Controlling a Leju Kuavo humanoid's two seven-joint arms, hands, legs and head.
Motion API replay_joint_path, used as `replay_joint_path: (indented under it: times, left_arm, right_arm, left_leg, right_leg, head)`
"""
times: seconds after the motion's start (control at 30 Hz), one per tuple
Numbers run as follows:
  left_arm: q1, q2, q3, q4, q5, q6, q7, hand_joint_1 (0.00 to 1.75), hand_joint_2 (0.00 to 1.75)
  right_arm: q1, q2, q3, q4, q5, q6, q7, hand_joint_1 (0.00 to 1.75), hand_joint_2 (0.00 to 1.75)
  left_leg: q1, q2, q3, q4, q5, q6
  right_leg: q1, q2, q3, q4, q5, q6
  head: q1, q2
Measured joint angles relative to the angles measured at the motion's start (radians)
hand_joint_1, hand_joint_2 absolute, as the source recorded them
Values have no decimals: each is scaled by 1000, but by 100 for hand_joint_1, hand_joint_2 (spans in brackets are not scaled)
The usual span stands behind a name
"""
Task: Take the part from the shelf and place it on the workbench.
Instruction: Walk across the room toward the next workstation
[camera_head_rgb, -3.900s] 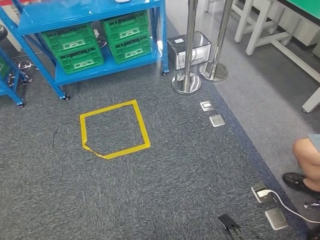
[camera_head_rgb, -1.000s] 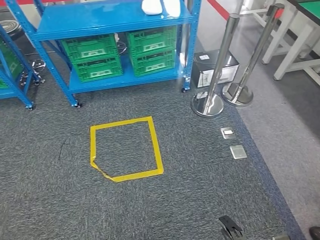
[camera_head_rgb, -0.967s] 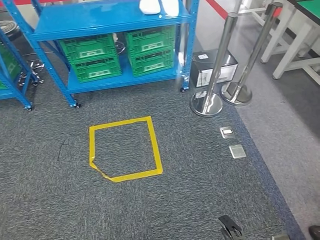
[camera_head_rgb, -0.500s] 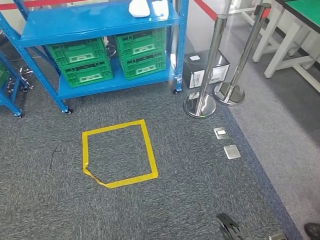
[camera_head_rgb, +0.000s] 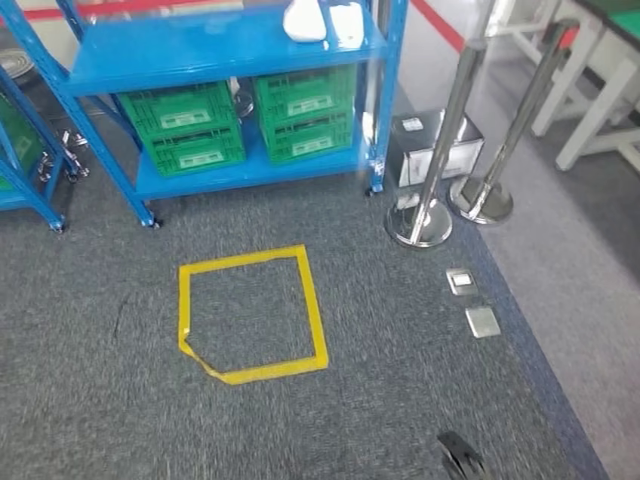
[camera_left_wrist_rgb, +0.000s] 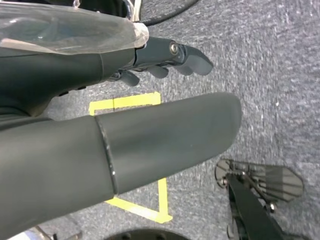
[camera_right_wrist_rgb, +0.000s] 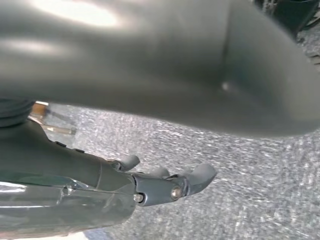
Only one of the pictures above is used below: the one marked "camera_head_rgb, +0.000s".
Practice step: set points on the white plastic cover part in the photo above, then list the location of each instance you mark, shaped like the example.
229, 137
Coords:
305, 23
347, 26

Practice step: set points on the blue steel shelf rack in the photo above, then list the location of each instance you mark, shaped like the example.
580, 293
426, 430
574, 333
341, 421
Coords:
35, 199
200, 53

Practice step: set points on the green top white workbench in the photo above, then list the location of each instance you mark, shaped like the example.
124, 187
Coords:
520, 20
595, 112

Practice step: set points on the green folding plastic crate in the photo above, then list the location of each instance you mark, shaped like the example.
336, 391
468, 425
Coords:
20, 139
180, 109
305, 93
200, 156
310, 139

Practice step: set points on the black steel equipment case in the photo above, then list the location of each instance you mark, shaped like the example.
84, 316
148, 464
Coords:
415, 142

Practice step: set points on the black round stool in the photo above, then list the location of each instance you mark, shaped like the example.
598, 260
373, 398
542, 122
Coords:
244, 106

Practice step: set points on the steel floor socket box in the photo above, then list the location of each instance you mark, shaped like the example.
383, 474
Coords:
461, 281

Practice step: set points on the steel floor cover plate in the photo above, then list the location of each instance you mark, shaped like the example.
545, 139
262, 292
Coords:
482, 322

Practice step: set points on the red barrier tape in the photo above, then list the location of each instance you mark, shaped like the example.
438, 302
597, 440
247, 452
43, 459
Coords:
440, 23

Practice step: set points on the black round stool chrome base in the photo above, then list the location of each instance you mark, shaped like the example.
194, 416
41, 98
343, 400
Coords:
65, 159

